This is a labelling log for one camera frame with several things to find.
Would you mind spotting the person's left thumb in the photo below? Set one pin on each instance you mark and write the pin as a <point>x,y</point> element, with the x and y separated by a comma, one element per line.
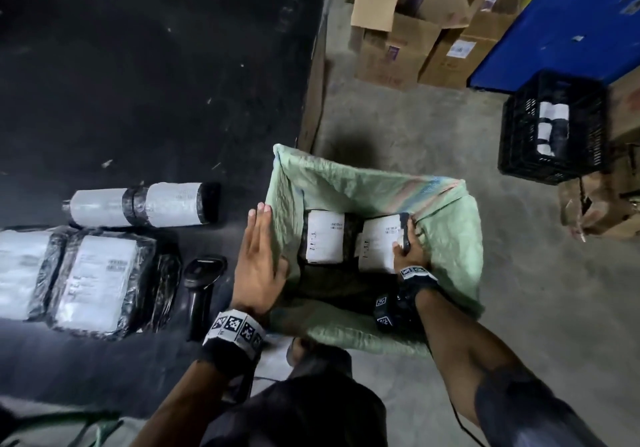
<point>284,270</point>

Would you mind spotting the cardboard box with white label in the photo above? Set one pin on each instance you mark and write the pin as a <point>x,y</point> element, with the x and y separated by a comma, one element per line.
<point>460,56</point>

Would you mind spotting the cylindrical black parcel white labels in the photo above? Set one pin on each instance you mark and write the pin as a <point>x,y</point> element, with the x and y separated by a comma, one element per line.
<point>150,205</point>

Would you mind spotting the person's left forearm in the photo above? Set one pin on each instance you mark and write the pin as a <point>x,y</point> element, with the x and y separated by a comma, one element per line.
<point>185,401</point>

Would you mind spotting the plain black plastic parcel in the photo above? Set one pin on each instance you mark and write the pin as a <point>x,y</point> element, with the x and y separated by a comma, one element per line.
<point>164,291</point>

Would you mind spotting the torn cardboard boxes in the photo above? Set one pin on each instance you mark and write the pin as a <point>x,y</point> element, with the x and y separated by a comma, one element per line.
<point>610,191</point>

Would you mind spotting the left wristband with marker tags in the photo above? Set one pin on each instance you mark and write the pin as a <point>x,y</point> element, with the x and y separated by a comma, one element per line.
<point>234,330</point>

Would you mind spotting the person's dark sleeve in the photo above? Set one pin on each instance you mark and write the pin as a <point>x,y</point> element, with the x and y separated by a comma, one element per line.
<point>530,411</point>

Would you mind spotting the person's left hand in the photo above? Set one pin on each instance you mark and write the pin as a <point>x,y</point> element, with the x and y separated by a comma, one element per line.
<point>255,271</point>

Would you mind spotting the white labelled parcels in crate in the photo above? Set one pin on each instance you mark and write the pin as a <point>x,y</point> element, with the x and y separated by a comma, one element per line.
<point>552,129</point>

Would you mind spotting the right wristband with marker tags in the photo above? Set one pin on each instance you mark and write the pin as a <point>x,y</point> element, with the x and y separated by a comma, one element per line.
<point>416,273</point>

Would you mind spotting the person's right forearm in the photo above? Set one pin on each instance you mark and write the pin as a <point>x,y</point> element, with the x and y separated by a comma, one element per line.
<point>450,341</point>

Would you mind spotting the flat black parcel white label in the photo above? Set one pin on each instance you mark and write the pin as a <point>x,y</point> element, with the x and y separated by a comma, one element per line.
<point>97,281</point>
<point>22,271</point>

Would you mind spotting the black barcode scanner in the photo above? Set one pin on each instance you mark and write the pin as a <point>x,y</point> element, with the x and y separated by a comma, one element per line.
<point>200,281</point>

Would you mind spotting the person's dark trousers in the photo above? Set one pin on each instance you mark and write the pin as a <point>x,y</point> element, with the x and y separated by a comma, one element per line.
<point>305,406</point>

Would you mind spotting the black parcel with white label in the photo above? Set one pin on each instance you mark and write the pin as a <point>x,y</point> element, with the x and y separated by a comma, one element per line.
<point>378,244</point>
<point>325,236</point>

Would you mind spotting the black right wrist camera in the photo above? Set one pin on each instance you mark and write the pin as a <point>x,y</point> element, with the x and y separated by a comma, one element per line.
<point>392,309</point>

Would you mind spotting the person's right hand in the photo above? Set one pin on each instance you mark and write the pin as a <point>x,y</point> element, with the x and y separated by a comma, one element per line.
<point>407,260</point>

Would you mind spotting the green woven sack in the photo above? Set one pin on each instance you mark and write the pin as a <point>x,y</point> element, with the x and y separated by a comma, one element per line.
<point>440,231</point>

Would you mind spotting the person's right fingers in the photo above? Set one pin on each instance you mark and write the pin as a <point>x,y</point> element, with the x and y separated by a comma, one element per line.
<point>405,231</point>

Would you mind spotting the black plastic crate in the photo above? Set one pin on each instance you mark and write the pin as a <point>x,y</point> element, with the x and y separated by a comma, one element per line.
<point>520,136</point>

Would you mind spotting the wristband with marker tags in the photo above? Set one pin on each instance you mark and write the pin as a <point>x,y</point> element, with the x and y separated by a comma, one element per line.
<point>416,273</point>
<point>234,330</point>

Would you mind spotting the cardboard box with purple print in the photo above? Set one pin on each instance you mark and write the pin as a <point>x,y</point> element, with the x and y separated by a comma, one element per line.
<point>395,54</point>

